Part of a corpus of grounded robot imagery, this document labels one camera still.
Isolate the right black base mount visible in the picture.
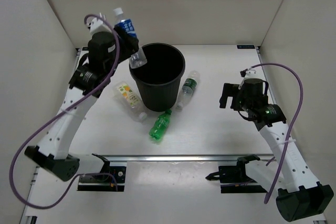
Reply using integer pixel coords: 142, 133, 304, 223
205, 154, 266, 194

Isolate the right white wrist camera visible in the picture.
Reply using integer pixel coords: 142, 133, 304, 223
240, 68, 257, 83

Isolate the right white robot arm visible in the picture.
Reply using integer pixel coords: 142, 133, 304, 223
206, 78, 334, 222

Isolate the green soda bottle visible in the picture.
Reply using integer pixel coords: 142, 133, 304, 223
149, 109, 172, 142

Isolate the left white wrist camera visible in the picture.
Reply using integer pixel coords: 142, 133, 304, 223
88, 13, 111, 36

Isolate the green label clear bottle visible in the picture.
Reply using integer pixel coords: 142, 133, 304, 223
176, 70, 200, 110

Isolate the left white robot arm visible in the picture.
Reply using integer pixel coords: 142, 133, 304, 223
24, 26, 139, 182

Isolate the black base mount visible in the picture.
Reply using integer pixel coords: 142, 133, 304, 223
77, 154, 127, 192
205, 154, 266, 194

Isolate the blue label water bottle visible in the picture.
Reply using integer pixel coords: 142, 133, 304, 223
113, 7, 148, 69

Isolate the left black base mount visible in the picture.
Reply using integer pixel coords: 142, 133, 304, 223
77, 154, 127, 192

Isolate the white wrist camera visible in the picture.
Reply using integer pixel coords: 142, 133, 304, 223
88, 13, 111, 36
240, 68, 257, 83

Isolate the orange label clear bottle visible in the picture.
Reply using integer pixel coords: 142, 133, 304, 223
113, 81, 147, 122

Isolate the black plastic bin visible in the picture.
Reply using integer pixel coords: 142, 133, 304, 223
129, 42, 185, 112

